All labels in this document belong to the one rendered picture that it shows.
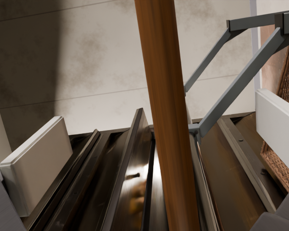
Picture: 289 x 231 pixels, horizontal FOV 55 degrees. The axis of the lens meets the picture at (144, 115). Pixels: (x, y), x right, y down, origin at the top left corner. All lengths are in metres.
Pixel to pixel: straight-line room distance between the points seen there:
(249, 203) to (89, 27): 3.37
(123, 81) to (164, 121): 3.74
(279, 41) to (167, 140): 0.46
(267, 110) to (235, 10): 3.82
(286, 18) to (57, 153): 0.55
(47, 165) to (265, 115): 0.13
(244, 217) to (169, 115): 0.80
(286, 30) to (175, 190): 0.47
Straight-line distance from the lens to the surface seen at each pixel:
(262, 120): 0.19
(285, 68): 1.20
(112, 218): 0.80
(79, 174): 1.41
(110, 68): 3.97
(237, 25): 1.11
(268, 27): 1.87
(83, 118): 4.21
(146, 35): 0.22
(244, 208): 1.03
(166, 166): 0.25
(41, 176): 0.17
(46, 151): 0.17
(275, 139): 0.17
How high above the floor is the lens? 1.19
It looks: 6 degrees up
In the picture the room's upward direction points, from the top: 98 degrees counter-clockwise
